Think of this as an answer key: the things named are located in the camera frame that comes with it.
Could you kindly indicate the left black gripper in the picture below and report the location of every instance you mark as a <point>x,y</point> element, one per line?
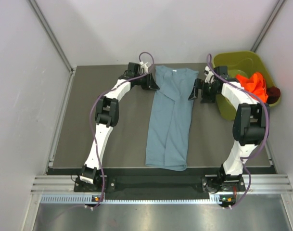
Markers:
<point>150,83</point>

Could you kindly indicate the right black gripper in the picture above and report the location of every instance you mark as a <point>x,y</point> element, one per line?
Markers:
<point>200,84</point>

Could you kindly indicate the light blue t-shirt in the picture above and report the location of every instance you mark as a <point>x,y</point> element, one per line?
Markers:
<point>170,119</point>

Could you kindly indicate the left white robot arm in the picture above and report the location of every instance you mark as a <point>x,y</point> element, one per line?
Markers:
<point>104,116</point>

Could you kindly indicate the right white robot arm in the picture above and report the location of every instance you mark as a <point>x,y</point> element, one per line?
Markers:
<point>250,127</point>

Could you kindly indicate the olive green plastic bin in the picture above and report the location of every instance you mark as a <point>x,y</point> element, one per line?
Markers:
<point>245,63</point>

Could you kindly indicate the orange t-shirt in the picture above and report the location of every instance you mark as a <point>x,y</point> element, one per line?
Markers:
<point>256,85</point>

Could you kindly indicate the dark red t-shirt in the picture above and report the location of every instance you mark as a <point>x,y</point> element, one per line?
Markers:
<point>273,95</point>

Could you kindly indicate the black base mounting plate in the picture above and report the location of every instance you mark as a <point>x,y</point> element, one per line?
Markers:
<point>158,194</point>

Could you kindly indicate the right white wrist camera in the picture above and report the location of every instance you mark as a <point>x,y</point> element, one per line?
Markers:
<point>209,75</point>

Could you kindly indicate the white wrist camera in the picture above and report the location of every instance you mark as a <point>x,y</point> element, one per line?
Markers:
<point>209,75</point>
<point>144,67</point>

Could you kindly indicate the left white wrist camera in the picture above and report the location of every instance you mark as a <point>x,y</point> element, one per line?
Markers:
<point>144,67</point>

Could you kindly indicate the slotted grey cable duct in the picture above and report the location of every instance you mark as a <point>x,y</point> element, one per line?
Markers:
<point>90,199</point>

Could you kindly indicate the aluminium frame rail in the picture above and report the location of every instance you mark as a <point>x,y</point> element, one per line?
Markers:
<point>258,184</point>

